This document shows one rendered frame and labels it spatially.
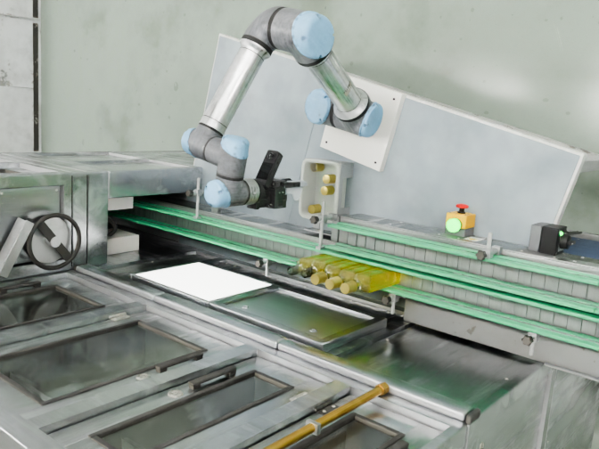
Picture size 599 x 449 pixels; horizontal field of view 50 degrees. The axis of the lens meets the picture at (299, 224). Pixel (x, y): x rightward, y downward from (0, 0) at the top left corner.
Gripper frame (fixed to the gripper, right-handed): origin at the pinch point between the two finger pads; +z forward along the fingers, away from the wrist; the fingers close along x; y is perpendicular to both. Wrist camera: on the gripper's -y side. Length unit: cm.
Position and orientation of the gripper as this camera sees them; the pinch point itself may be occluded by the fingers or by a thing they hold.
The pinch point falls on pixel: (297, 180)
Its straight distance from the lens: 196.2
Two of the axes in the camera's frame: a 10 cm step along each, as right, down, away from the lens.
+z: 6.4, -1.0, 7.7
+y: -0.7, 9.8, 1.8
